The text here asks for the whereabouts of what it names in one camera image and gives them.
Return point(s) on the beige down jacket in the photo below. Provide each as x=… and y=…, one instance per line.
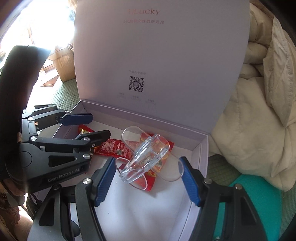
x=266, y=104

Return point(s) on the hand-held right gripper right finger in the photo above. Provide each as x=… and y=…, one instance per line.
x=190, y=183

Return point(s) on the red gold candy packet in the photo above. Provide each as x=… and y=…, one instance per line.
x=85, y=129

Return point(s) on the teal bubble mailer bag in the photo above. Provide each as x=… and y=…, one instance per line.
x=254, y=204

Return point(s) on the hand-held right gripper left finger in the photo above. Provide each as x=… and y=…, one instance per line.
x=106, y=183

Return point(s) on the red candy packet with figure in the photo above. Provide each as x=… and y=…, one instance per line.
x=152, y=173

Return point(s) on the person's left forearm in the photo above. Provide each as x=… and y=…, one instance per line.
x=9, y=204

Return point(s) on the small open cardboard box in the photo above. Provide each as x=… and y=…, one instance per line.
x=62, y=64

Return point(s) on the white gift box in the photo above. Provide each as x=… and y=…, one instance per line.
x=161, y=69

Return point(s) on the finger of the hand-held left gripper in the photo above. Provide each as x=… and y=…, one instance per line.
x=92, y=137
x=76, y=118

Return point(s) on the red sachet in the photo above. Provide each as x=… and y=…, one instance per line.
x=111, y=148

